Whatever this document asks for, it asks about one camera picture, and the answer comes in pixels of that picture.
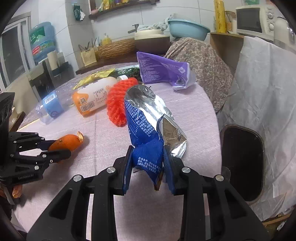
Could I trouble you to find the green hanging packet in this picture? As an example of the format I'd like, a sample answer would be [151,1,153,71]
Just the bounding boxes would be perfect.
[73,4,86,21]

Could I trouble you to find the wooden cabinet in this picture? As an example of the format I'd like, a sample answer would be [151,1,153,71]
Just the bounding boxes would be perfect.
[210,32,244,75]

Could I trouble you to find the yellow roll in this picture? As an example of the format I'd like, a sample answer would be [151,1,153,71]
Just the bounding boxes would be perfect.
[214,0,227,33]

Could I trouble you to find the white microwave oven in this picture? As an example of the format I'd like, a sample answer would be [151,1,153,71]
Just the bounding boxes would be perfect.
[236,4,282,42]

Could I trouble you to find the white crinkled cover sheet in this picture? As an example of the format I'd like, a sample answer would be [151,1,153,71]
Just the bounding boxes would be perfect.
[218,37,295,220]

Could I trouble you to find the light blue plastic basin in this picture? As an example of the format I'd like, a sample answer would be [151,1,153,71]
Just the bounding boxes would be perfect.
[168,19,210,41]

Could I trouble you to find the black trash bin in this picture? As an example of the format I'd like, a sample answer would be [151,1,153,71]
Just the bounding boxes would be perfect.
[220,125,265,204]

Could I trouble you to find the wooden wall shelf mirror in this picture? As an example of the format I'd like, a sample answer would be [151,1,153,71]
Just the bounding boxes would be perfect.
[89,0,159,20]

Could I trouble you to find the blue water dispenser jug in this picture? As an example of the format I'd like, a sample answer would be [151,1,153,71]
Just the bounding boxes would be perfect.
[29,22,56,63]

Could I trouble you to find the pink lilac tablecloth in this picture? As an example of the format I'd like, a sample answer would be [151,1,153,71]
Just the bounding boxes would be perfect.
[14,62,223,241]

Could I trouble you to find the white kettle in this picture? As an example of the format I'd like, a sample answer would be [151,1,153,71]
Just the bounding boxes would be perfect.
[273,16,296,53]

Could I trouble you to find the purple snack bag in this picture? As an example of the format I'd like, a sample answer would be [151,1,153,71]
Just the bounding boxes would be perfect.
[137,51,196,90]

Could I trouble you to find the wooden counter shelf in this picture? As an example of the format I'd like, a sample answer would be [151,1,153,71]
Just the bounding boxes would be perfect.
[75,53,166,75]

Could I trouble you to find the white orange drink bottle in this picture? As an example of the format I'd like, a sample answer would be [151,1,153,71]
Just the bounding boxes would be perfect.
[72,75,128,117]

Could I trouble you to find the yellow snack wrapper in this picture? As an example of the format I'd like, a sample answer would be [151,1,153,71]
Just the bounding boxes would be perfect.
[72,68,115,90]

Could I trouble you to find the yellow soap bottle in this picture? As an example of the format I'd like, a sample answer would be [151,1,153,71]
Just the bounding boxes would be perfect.
[101,33,112,46]

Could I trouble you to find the blue foil snack bag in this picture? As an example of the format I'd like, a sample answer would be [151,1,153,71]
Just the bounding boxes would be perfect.
[124,85,187,194]

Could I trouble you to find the beige chopstick holder box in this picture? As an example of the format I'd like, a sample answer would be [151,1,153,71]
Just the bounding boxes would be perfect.
[80,48,97,66]

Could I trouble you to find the clear crushed water bottle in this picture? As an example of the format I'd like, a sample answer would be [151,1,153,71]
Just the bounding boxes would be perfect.
[35,88,73,125]

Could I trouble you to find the woven wicker basket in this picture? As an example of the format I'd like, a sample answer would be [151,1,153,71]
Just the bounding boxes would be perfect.
[95,38,136,59]

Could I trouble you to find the black water dispenser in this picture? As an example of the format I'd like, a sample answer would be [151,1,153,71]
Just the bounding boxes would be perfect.
[29,59,74,101]

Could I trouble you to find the floral patterned cloth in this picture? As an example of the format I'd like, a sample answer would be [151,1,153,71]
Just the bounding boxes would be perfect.
[165,37,233,112]

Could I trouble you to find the brown white ceramic pot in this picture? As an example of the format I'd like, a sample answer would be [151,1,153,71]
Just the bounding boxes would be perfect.
[134,29,171,55]

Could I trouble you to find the brass faucet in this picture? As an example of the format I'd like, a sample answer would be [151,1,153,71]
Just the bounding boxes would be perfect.
[127,24,139,34]

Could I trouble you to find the orange foam fruit net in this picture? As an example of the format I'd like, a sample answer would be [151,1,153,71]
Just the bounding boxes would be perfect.
[106,77,138,126]

